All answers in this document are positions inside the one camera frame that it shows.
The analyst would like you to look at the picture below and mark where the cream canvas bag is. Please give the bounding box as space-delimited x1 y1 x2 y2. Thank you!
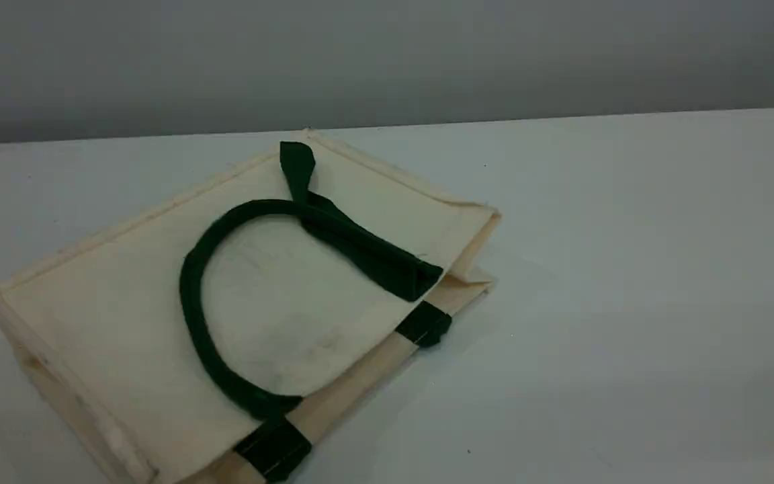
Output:
0 128 503 484

